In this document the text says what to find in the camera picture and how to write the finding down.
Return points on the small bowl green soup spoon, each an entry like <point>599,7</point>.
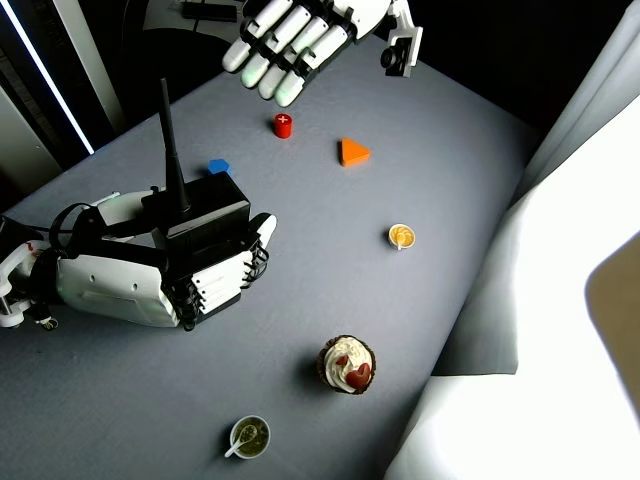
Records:
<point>250,437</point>

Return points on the beige board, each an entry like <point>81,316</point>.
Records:
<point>617,325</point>

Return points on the orange triangle block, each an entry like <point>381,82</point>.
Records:
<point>352,152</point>

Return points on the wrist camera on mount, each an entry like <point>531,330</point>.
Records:
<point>400,57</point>

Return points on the small bowl yellow soup spoon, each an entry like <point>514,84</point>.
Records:
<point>401,236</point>

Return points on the red cylinder block white cross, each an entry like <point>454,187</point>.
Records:
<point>282,126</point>

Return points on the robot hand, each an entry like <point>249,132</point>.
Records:
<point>115,285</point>
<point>310,25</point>

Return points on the toy cupcake white frosting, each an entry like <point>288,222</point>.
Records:
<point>346,367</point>

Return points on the white light bar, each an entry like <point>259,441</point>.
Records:
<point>50,82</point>

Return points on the blue hexagon block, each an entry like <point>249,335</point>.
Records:
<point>219,165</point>

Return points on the white backdrop fabric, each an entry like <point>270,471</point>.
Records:
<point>540,310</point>

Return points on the grey table cloth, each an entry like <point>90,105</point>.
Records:
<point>300,300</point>

